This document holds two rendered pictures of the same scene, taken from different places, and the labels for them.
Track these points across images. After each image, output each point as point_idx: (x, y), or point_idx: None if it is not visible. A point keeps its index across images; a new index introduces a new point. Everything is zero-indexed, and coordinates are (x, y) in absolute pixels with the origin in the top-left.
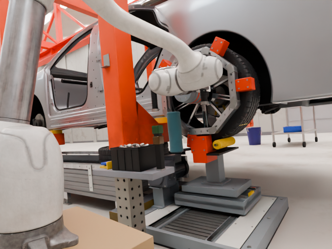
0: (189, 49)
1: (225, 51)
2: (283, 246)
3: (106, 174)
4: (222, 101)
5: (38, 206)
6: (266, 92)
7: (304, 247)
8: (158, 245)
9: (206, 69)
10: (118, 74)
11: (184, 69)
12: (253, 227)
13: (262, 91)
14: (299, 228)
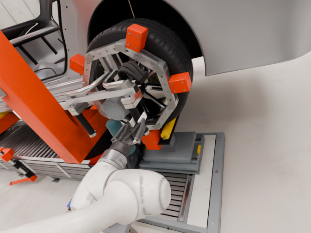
0: (114, 214)
1: (145, 40)
2: (231, 195)
3: None
4: (154, 75)
5: None
6: (194, 46)
7: (246, 193)
8: (144, 223)
9: (150, 215)
10: (25, 104)
11: (118, 222)
12: (209, 190)
13: (189, 45)
14: (237, 167)
